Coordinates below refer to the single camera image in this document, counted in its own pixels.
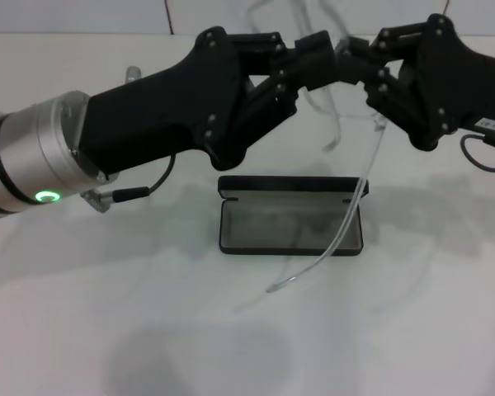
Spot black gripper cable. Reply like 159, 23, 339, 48
460, 132, 495, 175
80, 152, 177, 214

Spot clear white glasses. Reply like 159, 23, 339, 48
247, 0, 388, 295

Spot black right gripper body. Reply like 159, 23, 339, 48
399, 13, 495, 152

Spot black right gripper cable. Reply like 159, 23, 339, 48
460, 132, 495, 175

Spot black glasses case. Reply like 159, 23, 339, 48
217, 175, 370, 257

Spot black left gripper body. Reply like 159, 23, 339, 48
78, 26, 249, 172

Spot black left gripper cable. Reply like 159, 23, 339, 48
80, 152, 177, 214

